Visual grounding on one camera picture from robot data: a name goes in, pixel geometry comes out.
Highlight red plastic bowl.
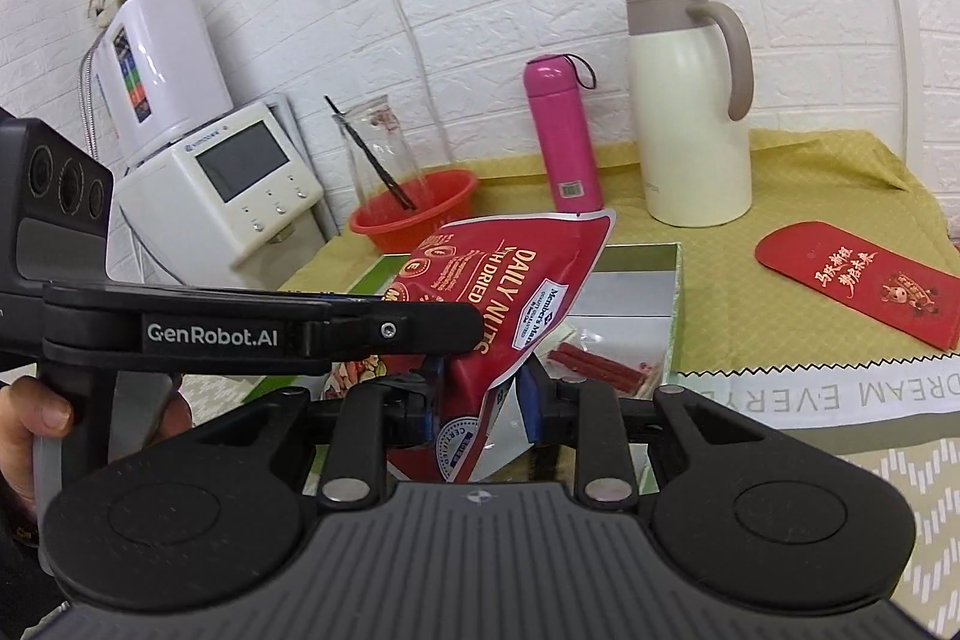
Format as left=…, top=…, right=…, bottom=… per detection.
left=349, top=169, right=481, bottom=255

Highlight chevron patterned cloth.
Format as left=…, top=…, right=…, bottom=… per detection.
left=180, top=347, right=960, bottom=611

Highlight white dispenser with screen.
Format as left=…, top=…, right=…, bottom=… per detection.
left=105, top=100, right=327, bottom=290

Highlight cream thermos jug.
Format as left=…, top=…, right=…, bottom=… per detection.
left=625, top=0, right=755, bottom=229

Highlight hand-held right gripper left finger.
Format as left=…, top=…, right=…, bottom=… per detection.
left=247, top=359, right=446, bottom=510

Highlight red sausage stick packet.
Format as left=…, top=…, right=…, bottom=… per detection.
left=536, top=329, right=665, bottom=401

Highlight black straw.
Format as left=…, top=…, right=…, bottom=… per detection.
left=324, top=95, right=417, bottom=212

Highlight white wall cable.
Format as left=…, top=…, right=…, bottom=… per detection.
left=352, top=0, right=455, bottom=169

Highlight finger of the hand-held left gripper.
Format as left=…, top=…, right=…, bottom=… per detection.
left=300, top=301, right=487, bottom=359

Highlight green cardboard box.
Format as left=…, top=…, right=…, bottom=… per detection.
left=281, top=242, right=685, bottom=390

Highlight white water ionizer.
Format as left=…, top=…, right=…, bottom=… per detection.
left=101, top=0, right=235, bottom=165

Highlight grey hose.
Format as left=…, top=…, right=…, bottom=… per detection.
left=79, top=40, right=107, bottom=161

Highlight yellow-green tablecloth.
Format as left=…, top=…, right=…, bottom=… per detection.
left=277, top=128, right=960, bottom=378

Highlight red nut pouch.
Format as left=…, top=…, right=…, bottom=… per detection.
left=326, top=209, right=617, bottom=485

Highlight pink thermos bottle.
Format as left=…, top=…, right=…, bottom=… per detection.
left=523, top=53, right=605, bottom=217

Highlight red envelope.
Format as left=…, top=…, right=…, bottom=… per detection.
left=754, top=220, right=960, bottom=354

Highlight person's left hand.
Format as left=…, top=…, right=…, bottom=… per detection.
left=0, top=376, right=76, bottom=536

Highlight glass carafe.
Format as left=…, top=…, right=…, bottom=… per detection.
left=330, top=94, right=425, bottom=221

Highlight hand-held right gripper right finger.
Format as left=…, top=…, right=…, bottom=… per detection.
left=517, top=359, right=758, bottom=510

